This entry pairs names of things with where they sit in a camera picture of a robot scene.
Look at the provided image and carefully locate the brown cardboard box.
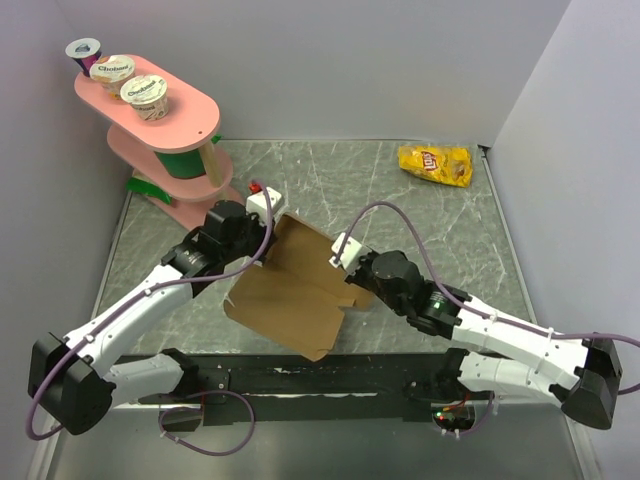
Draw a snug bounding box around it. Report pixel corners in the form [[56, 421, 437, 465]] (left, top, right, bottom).
[[224, 213, 374, 361]]

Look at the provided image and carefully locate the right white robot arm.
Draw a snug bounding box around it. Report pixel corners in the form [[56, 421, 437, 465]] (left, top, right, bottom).
[[339, 248, 622, 430]]

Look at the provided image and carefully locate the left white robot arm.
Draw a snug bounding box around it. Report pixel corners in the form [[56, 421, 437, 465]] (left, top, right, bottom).
[[28, 188, 282, 435]]

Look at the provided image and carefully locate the pink tiered shelf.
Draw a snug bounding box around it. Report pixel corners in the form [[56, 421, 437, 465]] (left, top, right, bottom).
[[74, 55, 246, 230]]

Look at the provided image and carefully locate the yellow chips bag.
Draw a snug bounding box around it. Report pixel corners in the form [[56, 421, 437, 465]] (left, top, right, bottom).
[[397, 145, 473, 188]]

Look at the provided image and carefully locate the white Chobani yogurt cup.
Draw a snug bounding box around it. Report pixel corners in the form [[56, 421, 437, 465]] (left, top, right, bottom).
[[120, 74, 169, 121]]

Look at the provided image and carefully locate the orange Chobani yogurt cup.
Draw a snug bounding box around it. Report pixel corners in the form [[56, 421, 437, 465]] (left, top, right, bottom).
[[89, 54, 136, 98]]

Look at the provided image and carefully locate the purple yogurt cup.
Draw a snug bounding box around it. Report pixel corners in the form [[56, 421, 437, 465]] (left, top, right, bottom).
[[65, 37, 102, 77]]

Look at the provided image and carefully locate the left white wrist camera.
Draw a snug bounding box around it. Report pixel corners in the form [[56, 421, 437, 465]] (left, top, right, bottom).
[[245, 182, 285, 222]]

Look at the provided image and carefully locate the purple cable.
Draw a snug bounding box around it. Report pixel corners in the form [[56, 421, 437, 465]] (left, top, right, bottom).
[[332, 200, 640, 397], [24, 178, 276, 442], [439, 392, 499, 441], [158, 390, 256, 456]]

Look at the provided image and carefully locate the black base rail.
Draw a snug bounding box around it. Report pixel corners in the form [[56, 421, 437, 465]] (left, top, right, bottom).
[[119, 352, 506, 427]]

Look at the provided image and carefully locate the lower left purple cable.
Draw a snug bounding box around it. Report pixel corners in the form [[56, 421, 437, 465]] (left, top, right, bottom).
[[158, 390, 256, 456]]

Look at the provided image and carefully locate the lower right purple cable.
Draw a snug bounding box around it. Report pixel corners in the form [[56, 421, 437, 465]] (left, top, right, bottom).
[[439, 392, 499, 441]]

